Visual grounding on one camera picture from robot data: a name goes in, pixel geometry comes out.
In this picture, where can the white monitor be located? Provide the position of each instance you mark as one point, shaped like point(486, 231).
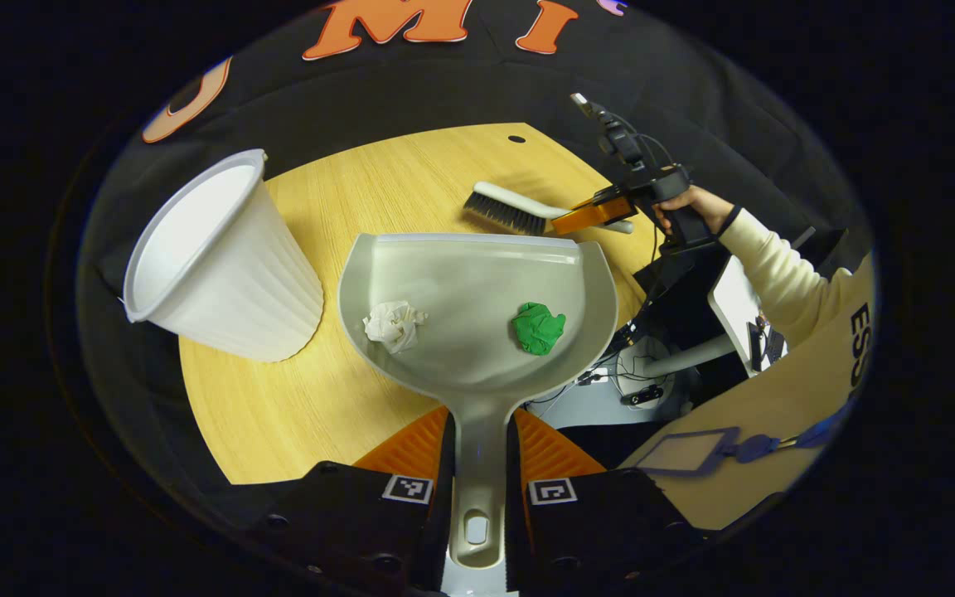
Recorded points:
point(739, 315)

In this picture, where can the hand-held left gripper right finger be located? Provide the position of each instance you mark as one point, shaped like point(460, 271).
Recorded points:
point(593, 522)

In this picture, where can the wooden desktop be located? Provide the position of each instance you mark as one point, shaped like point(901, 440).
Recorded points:
point(278, 414)

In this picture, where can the white ribbed garbage bin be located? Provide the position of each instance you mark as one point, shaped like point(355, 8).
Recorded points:
point(229, 274)

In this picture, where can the grey plastic dustpan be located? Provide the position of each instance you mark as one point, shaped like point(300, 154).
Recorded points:
point(469, 282)

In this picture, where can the green paper ball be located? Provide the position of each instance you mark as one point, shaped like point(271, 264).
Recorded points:
point(537, 327)

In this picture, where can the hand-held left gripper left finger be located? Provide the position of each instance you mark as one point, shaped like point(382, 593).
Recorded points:
point(370, 522)

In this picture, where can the white paper ball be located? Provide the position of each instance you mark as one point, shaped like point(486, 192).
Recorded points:
point(393, 325)

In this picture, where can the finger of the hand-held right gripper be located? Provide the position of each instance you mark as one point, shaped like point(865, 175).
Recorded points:
point(589, 215)

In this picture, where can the small grey broom black bristles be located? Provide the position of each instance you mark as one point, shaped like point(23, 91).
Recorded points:
point(511, 207)

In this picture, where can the person's beige shirt torso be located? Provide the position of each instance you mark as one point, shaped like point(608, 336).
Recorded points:
point(784, 398)

